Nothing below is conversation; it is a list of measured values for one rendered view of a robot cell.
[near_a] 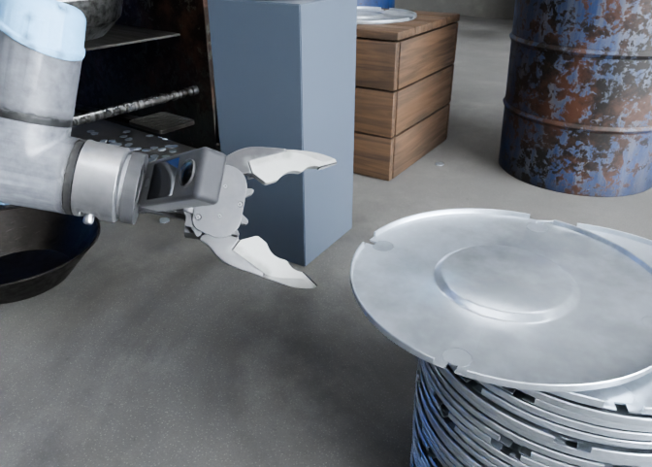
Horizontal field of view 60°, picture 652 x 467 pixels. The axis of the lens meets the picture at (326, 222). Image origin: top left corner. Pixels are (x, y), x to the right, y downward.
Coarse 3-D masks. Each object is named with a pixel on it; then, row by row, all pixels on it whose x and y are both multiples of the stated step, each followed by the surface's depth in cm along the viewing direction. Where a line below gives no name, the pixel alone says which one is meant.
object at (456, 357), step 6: (444, 354) 44; (450, 354) 44; (456, 354) 44; (462, 354) 44; (468, 354) 44; (444, 360) 43; (450, 360) 43; (456, 360) 43; (462, 360) 43; (468, 360) 43; (456, 366) 43; (462, 366) 43
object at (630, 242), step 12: (588, 228) 64; (600, 228) 64; (612, 240) 62; (624, 240) 62; (636, 240) 62; (648, 240) 61; (636, 252) 60; (648, 252) 60; (648, 264) 58; (624, 384) 42; (636, 384) 42; (648, 384) 42; (564, 396) 41; (576, 396) 41; (588, 396) 40; (600, 396) 41; (636, 396) 41; (648, 396) 41; (612, 408) 40; (636, 408) 40; (648, 408) 39
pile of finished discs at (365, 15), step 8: (360, 8) 159; (368, 8) 159; (376, 8) 158; (392, 8) 156; (360, 16) 141; (368, 16) 142; (376, 16) 142; (384, 16) 145; (392, 16) 146; (400, 16) 146; (408, 16) 146; (416, 16) 144
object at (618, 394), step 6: (606, 390) 42; (612, 390) 42; (618, 390) 42; (624, 390) 42; (606, 396) 41; (612, 396) 41; (618, 396) 41; (624, 396) 41; (630, 396) 41; (618, 402) 41; (624, 402) 41; (630, 402) 41
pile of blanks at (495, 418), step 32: (416, 384) 60; (448, 384) 50; (480, 384) 47; (416, 416) 59; (448, 416) 51; (480, 416) 47; (512, 416) 45; (544, 416) 43; (576, 416) 41; (608, 416) 40; (640, 416) 41; (416, 448) 60; (448, 448) 52; (480, 448) 48; (512, 448) 47; (544, 448) 44; (576, 448) 43; (608, 448) 42; (640, 448) 41
